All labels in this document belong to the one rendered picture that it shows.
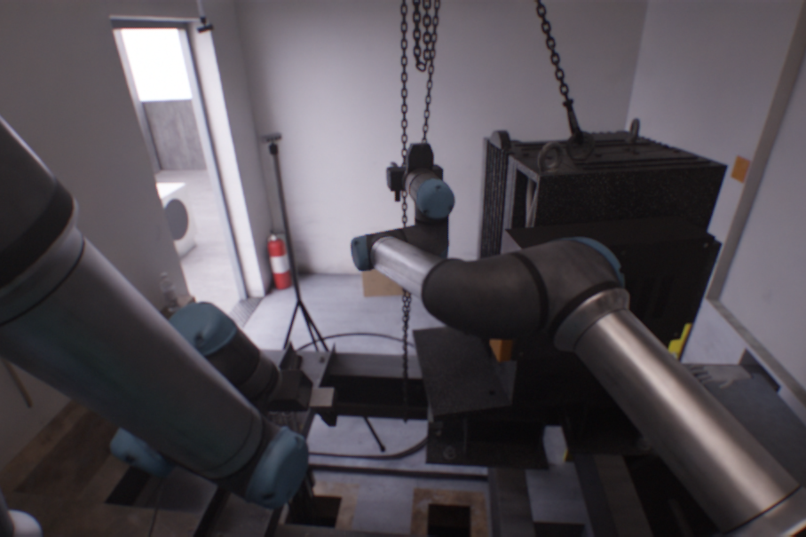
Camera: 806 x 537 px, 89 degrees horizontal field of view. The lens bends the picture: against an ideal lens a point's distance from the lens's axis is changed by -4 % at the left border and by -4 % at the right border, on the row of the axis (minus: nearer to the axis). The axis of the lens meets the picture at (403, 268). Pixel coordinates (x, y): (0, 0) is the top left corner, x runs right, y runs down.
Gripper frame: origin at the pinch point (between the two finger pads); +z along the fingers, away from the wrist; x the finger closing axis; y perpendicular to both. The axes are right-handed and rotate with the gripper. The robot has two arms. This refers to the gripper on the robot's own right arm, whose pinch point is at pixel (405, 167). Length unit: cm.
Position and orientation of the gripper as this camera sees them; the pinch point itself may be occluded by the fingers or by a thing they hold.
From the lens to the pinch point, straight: 117.1
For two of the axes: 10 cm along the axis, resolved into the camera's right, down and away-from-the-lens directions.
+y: 0.0, 9.0, 4.5
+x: 9.8, -1.0, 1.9
